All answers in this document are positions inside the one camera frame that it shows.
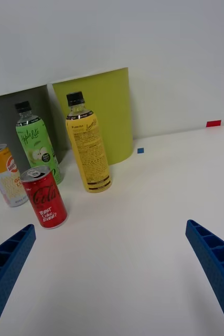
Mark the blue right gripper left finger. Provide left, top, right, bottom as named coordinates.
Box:
left=0, top=224, right=37, bottom=336

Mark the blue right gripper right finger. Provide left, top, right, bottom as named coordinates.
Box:
left=185, top=219, right=224, bottom=336

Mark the yellow label plastic bottle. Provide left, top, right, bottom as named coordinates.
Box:
left=65, top=91, right=113, bottom=194

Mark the red drink can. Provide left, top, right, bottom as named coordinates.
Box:
left=20, top=165, right=68, bottom=230

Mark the orange and white can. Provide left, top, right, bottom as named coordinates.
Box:
left=0, top=143, right=29, bottom=208

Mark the green label plastic bottle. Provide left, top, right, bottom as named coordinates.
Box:
left=14, top=101, right=65, bottom=185

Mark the grey plastic waste bin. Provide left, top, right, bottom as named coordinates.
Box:
left=0, top=84, right=69, bottom=165

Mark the yellow-green plastic waste bin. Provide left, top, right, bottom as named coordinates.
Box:
left=51, top=67, right=134, bottom=166

